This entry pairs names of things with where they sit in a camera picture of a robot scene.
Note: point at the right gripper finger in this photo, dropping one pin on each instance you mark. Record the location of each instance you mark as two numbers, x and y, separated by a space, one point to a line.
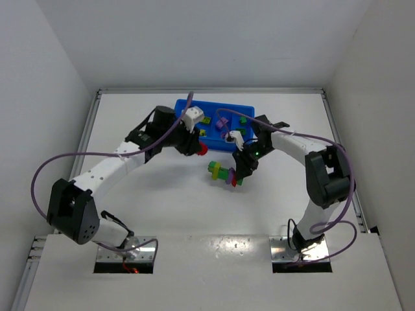
238 158
247 171

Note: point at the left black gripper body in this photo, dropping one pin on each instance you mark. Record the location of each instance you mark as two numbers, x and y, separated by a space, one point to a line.
189 144

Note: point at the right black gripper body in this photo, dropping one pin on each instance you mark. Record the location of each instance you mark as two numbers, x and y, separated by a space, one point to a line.
243 166

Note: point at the long lego brick row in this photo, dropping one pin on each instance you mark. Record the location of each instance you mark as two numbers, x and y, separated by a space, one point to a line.
227 175

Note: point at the red round lego brick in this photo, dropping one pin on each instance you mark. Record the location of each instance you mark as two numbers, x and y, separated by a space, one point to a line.
203 149

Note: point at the dark green lego brick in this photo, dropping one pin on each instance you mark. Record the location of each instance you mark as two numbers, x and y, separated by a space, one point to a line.
241 130

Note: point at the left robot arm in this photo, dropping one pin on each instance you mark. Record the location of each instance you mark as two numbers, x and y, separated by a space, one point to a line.
73 204

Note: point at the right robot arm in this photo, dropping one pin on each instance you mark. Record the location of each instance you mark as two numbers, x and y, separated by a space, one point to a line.
327 173

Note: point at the blue divided plastic bin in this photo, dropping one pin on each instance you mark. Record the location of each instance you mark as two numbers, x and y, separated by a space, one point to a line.
212 139

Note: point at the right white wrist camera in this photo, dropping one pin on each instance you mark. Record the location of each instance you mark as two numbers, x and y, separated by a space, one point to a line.
236 138

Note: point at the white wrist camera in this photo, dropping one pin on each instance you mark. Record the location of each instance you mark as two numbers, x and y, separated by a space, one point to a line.
236 138
192 116

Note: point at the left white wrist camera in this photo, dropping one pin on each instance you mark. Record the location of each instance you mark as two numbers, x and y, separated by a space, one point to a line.
192 116

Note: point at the right aluminium rail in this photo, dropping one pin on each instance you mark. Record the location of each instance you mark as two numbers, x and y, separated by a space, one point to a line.
352 198

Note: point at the aluminium rail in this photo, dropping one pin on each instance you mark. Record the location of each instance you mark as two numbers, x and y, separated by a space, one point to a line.
352 198
86 134

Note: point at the left aluminium rail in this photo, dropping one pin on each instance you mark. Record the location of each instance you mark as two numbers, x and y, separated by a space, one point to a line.
86 134

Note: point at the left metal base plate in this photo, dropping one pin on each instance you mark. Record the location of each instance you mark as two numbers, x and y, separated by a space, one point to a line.
137 250

